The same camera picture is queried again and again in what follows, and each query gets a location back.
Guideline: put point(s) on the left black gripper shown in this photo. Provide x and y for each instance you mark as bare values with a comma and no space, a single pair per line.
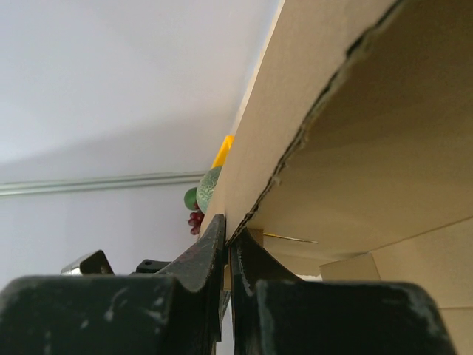
148,266

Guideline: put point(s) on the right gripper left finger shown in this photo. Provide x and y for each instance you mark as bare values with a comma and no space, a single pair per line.
174,311

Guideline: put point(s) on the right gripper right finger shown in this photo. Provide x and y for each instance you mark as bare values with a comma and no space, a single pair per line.
276,312

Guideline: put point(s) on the brown cardboard box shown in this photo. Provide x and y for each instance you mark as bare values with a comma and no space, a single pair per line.
357,139

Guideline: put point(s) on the dark red grape bunch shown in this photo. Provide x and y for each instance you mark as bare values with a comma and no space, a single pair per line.
195,221

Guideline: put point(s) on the green avocado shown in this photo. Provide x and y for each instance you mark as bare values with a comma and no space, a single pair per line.
190,199

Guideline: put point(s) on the green melon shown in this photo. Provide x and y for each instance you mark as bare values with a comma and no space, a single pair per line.
206,188

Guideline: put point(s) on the yellow plastic tray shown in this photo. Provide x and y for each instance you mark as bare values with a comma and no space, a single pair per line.
223,151

